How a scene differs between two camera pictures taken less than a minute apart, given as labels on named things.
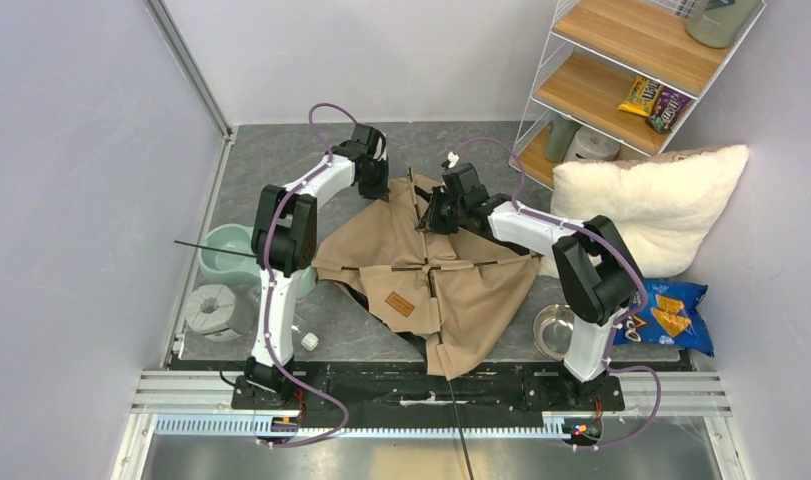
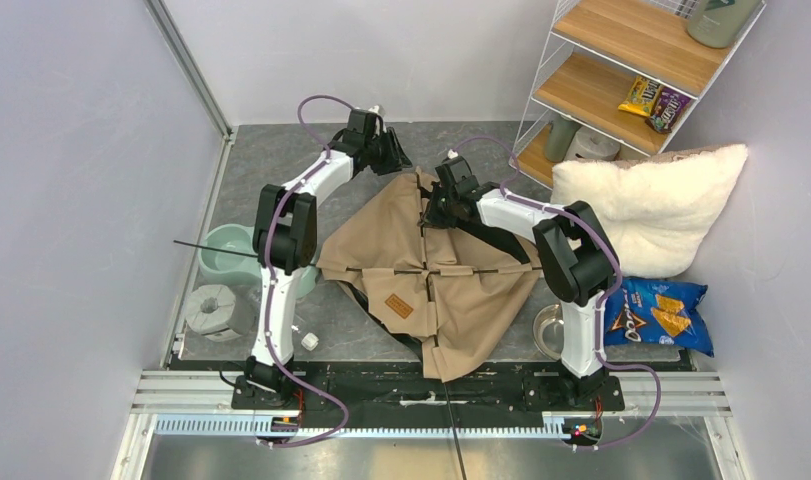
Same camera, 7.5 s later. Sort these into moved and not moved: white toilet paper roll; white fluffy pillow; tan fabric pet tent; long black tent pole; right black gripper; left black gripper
Moved: left black gripper; long black tent pole
Not moved: white toilet paper roll; tan fabric pet tent; right black gripper; white fluffy pillow
